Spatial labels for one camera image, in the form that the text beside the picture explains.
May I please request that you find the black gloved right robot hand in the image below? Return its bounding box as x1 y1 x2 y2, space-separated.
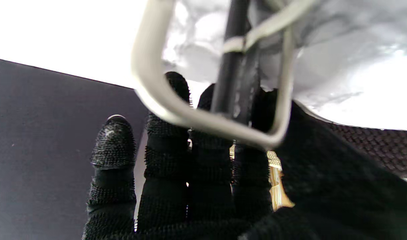
83 71 407 240

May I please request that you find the black woven belt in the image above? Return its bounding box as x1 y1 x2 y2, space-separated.
131 0 407 179

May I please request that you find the black square storage box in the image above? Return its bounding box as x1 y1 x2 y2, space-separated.
0 57 151 240

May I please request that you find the printed room scene backdrop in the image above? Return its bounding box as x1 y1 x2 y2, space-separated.
269 167 295 212

